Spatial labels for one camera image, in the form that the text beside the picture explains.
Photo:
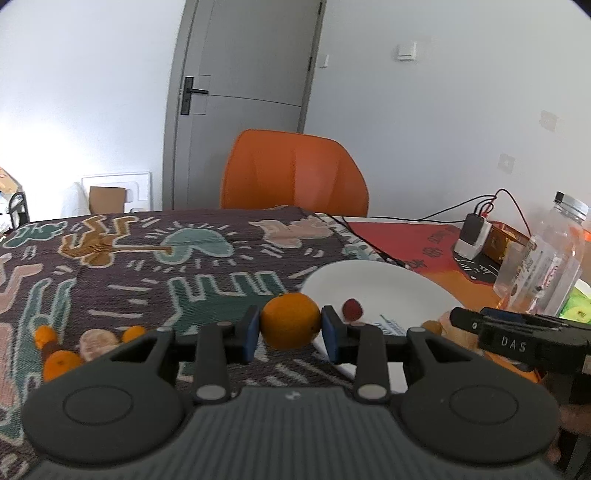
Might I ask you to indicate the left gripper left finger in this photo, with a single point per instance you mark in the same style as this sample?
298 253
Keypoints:
218 346

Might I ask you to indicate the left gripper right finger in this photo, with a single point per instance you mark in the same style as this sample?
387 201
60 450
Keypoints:
364 347

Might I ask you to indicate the red cherry fruit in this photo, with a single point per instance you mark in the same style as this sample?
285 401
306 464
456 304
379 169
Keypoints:
352 310

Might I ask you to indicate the peeled pomelo piece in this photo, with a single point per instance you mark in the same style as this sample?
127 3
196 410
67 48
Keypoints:
461 337
94 343

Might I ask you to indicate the yellow plum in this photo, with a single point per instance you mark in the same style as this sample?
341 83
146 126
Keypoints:
433 326

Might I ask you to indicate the medium orange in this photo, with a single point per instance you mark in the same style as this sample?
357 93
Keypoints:
290 321

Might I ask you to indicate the small tangerine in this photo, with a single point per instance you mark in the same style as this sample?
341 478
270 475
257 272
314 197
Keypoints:
132 333
43 336

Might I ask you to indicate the large orange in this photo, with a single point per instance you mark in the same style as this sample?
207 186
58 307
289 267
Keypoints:
60 362

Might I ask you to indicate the small tangerine back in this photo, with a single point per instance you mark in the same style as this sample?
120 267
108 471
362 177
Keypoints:
43 336

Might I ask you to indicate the person's right hand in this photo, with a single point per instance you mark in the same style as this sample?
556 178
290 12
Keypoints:
575 419

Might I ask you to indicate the green package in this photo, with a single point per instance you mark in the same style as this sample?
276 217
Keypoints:
578 305

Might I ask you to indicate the clear plastic bottle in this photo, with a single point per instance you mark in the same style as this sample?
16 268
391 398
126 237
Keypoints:
551 262

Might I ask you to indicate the orange gold box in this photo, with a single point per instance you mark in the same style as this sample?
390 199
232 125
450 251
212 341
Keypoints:
501 236

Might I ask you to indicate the orange red mat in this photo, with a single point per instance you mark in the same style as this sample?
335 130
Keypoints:
428 249

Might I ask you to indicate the charger power block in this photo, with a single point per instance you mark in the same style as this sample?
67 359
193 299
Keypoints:
473 236

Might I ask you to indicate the patterned woven blanket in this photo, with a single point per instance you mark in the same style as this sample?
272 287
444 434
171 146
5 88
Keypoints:
178 269

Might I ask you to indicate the orange chair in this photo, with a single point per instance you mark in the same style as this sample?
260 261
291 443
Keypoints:
268 168

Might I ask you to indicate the cardboard box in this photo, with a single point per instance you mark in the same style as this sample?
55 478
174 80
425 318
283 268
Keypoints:
106 200

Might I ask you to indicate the paper bag on cart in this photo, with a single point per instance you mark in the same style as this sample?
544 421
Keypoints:
8 185

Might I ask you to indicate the grey door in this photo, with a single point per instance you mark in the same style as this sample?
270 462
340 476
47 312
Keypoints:
254 58

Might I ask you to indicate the white board against wall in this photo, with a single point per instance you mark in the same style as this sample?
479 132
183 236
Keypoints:
129 193

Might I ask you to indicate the black door handle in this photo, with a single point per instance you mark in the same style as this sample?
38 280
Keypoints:
187 92

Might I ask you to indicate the white light switch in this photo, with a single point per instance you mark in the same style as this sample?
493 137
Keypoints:
407 51

